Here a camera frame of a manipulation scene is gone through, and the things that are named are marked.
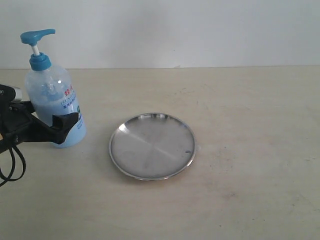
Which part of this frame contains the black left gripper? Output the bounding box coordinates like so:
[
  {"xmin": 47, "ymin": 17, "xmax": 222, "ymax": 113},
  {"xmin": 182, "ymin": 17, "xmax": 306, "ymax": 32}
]
[{"xmin": 0, "ymin": 84, "xmax": 79, "ymax": 153}]

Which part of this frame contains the blue pump lotion bottle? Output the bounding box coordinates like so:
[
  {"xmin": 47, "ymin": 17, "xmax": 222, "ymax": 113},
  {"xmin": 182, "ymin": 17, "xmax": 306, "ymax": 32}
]
[{"xmin": 20, "ymin": 29, "xmax": 86, "ymax": 148}]

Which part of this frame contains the round stainless steel plate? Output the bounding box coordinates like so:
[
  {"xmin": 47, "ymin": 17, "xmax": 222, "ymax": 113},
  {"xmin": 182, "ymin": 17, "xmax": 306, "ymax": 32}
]
[{"xmin": 108, "ymin": 112, "xmax": 198, "ymax": 181}]

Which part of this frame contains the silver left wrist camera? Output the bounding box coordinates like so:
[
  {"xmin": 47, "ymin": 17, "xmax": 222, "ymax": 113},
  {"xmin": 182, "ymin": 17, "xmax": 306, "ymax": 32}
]
[{"xmin": 12, "ymin": 87, "xmax": 23, "ymax": 101}]

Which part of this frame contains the black left camera cable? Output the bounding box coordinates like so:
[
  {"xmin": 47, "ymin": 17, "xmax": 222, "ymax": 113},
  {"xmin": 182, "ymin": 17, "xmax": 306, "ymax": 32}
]
[{"xmin": 0, "ymin": 134, "xmax": 27, "ymax": 187}]

